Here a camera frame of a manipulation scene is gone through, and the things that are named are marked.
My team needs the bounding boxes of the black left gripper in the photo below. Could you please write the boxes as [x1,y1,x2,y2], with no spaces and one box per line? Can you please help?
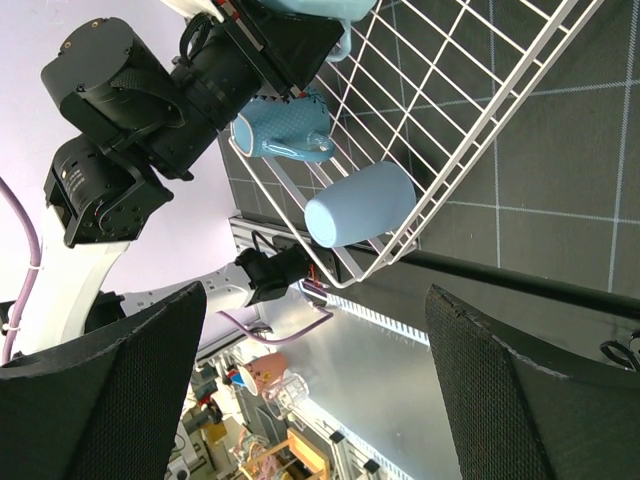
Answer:
[41,1,345,180]

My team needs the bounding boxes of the light blue plastic cup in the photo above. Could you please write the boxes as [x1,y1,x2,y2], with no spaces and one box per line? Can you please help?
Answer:
[304,161,416,248]

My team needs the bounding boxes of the white slotted cable duct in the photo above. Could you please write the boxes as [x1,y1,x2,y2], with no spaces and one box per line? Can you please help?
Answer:
[296,281,430,348]

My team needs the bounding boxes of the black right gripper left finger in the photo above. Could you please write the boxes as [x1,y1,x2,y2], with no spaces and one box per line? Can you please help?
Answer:
[1,282,207,479]

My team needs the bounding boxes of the pink background mug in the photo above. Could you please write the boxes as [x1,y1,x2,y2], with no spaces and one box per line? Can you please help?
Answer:
[238,352,288,396]

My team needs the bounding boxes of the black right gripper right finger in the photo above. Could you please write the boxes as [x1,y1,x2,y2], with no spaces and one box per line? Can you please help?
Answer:
[425,285,639,479]

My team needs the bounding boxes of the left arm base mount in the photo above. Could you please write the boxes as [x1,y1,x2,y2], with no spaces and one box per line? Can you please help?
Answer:
[251,230,348,290]

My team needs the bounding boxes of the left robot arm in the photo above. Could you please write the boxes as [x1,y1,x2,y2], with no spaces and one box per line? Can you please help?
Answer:
[2,1,344,362]

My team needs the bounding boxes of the black grid mat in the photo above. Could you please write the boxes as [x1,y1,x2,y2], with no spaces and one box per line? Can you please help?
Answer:
[217,0,640,296]

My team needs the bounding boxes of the white wire dish rack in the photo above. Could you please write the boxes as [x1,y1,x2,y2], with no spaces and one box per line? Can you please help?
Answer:
[221,1,599,288]

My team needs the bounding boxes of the blue glazed ceramic mug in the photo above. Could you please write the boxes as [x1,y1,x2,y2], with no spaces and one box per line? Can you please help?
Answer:
[231,87,335,163]

